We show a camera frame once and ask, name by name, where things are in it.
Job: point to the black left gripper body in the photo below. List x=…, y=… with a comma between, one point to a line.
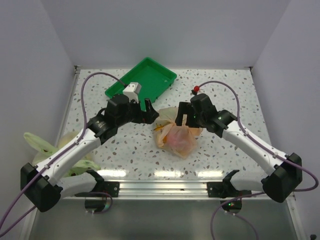
x=132, y=114

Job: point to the orange translucent plastic bag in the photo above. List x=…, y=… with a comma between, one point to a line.
x=179, y=140

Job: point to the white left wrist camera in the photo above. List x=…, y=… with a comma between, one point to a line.
x=132, y=91

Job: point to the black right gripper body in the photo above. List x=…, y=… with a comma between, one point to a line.
x=200, y=120

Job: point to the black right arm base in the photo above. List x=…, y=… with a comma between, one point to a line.
x=224, y=189

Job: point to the green translucent plastic bag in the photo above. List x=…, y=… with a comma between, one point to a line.
x=46, y=150

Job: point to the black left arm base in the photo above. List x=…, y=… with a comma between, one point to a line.
x=104, y=186

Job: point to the green plastic tray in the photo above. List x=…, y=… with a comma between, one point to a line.
x=153, y=77

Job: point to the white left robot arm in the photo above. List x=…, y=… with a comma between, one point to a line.
x=44, y=185

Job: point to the red cable connector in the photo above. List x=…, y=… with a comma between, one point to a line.
x=195, y=90

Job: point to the aluminium side rail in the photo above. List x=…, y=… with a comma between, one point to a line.
x=77, y=70

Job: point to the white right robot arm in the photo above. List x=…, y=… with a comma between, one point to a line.
x=283, y=173

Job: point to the aluminium front rail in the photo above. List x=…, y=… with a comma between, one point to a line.
x=162, y=188

